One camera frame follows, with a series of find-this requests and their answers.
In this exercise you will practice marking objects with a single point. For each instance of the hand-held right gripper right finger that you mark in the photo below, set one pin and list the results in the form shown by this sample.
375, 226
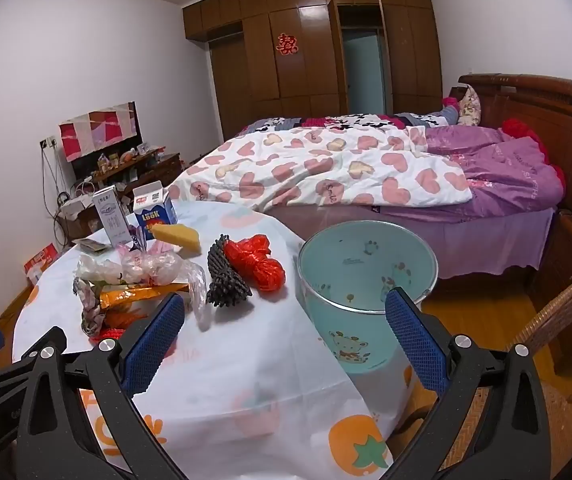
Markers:
416, 340

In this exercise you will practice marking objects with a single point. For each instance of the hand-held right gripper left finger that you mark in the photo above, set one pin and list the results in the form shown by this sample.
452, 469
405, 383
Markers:
153, 350

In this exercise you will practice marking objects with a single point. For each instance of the silver orange snack wrapper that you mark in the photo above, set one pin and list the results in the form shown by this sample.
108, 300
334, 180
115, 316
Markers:
130, 295

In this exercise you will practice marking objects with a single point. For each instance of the clear plastic bag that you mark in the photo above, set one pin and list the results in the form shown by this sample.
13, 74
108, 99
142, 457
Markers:
195, 285

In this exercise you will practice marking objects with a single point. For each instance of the patterned cloth glove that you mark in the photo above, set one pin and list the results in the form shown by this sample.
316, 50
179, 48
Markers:
88, 305

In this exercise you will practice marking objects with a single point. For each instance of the light blue cartoon trash bin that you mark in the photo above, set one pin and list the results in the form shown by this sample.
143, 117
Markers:
356, 270

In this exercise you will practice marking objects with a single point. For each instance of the white plastic bag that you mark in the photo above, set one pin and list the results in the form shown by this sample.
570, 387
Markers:
95, 267

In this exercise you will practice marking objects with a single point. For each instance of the purple snack wrapper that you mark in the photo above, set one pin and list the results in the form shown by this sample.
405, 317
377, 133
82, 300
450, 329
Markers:
138, 237

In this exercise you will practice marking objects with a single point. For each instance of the yellow sponge cake piece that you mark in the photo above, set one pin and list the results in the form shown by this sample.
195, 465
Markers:
178, 237

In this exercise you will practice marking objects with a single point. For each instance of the red plastic bag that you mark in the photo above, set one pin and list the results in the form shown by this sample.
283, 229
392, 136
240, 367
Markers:
256, 260

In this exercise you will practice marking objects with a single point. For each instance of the red white carton box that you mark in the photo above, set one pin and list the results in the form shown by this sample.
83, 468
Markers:
40, 260

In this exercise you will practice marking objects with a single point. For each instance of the purple bed sheet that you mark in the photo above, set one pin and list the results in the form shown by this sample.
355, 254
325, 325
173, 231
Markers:
416, 230

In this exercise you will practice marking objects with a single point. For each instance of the fruit print tablecloth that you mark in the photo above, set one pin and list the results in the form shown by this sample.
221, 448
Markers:
266, 385

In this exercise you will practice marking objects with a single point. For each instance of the small green sachet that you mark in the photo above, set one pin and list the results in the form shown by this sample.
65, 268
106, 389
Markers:
90, 245

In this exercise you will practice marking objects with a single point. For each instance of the blue milk carton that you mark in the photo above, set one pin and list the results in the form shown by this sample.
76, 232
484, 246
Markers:
153, 210

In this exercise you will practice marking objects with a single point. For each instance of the white grey tall box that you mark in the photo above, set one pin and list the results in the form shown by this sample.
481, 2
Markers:
110, 215

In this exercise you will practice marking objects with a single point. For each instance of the wicker chair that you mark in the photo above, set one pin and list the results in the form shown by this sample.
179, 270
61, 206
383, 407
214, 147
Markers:
566, 310

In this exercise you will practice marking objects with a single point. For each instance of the cardboard box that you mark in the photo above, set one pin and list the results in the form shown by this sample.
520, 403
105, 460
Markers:
75, 215

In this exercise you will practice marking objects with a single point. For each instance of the dark wooden tv cabinet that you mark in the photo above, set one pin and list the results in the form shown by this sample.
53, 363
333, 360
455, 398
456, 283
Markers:
150, 170

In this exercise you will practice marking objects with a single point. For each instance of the pink heart print quilt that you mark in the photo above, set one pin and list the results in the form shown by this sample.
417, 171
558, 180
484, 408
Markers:
326, 170

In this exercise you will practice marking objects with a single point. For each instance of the purple quilt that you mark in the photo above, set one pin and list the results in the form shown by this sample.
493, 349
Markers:
506, 170

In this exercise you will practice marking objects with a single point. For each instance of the row of small ornaments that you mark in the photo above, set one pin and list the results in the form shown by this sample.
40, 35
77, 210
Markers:
125, 155

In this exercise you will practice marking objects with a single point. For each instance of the black television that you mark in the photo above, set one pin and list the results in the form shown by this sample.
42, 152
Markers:
90, 162

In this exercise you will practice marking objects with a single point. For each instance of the patchwork cloth cover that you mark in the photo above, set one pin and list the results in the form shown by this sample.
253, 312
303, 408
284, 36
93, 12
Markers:
95, 127

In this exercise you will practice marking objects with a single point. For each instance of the red fuzzy blanket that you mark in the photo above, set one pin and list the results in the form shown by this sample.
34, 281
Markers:
521, 127

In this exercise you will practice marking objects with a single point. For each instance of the black white patterned blanket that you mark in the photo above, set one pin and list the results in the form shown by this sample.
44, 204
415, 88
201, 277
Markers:
316, 122

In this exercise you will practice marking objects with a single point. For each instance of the floral pillow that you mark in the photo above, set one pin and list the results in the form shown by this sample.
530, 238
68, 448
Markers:
470, 105

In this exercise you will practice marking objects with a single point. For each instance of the brown wooden wardrobe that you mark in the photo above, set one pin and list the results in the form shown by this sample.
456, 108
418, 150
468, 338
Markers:
316, 45

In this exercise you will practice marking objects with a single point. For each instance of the red paper decoration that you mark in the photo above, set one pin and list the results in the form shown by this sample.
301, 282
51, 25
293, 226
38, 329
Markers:
286, 44

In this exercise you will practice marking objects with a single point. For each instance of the wall socket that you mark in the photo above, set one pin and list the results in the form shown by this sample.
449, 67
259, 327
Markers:
48, 142

